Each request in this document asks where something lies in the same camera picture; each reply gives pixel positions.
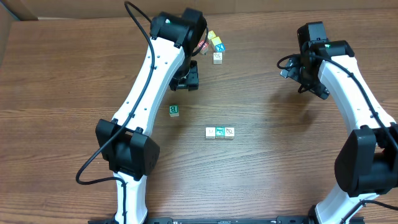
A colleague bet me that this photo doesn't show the yellow wooden block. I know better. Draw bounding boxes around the yellow wooden block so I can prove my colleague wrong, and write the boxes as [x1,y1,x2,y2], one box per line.
[210,36,222,50]
[169,105,179,117]
[207,30,216,42]

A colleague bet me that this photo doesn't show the red letter wooden block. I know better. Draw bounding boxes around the red letter wooden block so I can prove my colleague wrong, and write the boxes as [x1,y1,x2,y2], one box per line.
[198,40,209,55]

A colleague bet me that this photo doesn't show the white swirl wooden block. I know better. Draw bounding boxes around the white swirl wooden block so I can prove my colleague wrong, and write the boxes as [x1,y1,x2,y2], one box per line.
[205,127,216,139]

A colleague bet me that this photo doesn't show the green picture wooden block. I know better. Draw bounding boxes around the green picture wooden block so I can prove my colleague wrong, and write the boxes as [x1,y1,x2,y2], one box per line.
[215,127,225,139]

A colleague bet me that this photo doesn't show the white leaf wooden block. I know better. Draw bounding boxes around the white leaf wooden block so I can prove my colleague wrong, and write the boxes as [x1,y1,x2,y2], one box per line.
[224,127,235,139]

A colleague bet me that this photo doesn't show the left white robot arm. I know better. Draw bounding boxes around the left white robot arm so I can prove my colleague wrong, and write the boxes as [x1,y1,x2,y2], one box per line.
[95,8,207,223]

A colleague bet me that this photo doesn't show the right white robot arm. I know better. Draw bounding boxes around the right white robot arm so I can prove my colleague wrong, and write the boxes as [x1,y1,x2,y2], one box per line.
[280,22,397,223]

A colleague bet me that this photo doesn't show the white drawing wooden block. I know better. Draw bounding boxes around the white drawing wooden block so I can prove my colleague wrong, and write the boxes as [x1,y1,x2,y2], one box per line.
[213,52,223,65]

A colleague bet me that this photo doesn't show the blue X wooden block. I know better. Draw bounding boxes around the blue X wooden block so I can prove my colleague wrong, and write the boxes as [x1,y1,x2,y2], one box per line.
[214,44,226,54]

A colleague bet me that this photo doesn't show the yellow top wooden block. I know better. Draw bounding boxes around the yellow top wooden block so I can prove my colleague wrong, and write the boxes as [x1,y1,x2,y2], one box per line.
[207,30,216,42]

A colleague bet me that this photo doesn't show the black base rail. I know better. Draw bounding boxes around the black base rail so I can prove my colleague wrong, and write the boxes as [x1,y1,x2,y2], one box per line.
[87,215,365,224]

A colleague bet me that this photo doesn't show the cardboard box wall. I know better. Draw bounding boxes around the cardboard box wall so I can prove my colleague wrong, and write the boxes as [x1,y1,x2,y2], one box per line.
[0,0,398,21]

